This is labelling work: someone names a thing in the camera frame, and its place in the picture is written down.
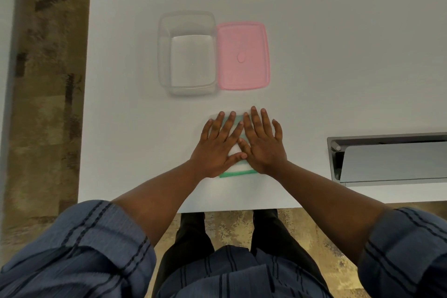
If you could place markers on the black trousers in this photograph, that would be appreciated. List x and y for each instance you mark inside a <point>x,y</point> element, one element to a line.
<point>193,238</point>

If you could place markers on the pink plastic lid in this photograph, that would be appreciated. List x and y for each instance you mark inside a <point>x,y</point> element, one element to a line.
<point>244,39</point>

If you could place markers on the person's left forearm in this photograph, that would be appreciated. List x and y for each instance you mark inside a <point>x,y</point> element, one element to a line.
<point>157,203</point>

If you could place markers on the clear plastic container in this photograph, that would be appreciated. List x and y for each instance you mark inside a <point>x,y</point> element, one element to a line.
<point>192,60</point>

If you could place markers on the blue striped shirt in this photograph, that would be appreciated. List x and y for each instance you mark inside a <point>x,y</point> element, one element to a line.
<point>70,252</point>

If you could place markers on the person's right hand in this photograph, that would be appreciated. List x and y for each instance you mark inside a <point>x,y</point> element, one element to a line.
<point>265,151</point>

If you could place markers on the green striped towel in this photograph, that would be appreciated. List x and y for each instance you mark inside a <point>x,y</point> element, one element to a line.
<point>239,168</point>

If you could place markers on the person's right forearm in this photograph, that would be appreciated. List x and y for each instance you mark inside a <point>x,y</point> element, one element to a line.
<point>331,210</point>

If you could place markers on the person's left hand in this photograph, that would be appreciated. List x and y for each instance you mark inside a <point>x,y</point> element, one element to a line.
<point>214,154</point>

